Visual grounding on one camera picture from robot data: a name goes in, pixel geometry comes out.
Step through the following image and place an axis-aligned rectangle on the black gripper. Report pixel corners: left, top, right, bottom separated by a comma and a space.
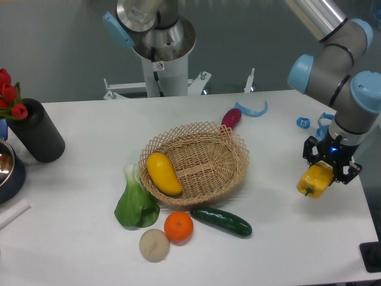
302, 130, 363, 185

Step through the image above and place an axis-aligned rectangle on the yellow bell pepper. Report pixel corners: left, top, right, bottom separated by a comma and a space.
296, 161, 334, 198

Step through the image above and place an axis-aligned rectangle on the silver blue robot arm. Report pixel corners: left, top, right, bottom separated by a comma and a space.
103, 1, 380, 184

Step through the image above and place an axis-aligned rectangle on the blue tag with label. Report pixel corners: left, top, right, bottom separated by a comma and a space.
296, 117, 310, 129

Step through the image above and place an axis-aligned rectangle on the blue curved plastic strip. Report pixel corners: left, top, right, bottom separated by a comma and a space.
234, 101, 268, 117

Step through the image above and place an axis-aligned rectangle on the black device at edge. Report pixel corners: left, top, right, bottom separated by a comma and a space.
360, 241, 381, 273

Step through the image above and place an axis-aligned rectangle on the purple eggplant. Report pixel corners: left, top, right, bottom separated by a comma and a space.
220, 108, 242, 133

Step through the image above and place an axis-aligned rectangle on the woven wicker basket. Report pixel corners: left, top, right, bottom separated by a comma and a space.
138, 122, 249, 206

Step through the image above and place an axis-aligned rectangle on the dark green cucumber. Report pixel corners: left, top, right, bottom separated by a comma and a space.
190, 206, 252, 238

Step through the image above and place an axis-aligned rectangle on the orange tangerine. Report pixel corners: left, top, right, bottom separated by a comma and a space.
164, 212, 193, 243

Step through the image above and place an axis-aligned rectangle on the yellow mango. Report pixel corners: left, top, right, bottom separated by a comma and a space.
146, 153, 182, 196

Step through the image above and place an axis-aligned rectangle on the beige steamed bun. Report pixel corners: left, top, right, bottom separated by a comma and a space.
139, 229, 170, 263

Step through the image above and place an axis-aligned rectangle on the green bok choy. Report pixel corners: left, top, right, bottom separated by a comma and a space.
114, 164, 160, 228

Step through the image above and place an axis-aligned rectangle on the black cylindrical vase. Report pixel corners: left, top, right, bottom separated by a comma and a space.
7, 98, 65, 163

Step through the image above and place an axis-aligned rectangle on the dark metal bowl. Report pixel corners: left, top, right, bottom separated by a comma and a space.
0, 140, 26, 204

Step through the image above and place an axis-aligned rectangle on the red tulip bouquet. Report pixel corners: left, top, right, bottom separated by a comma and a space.
1, 68, 28, 120

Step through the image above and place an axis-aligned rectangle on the blue object at left edge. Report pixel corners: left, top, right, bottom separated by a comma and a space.
0, 119, 8, 141

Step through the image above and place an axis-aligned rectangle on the white metal frame bracket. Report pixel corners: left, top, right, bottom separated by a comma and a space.
102, 68, 256, 101

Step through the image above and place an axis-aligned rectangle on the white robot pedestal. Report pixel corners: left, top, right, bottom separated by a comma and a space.
133, 36, 195, 83

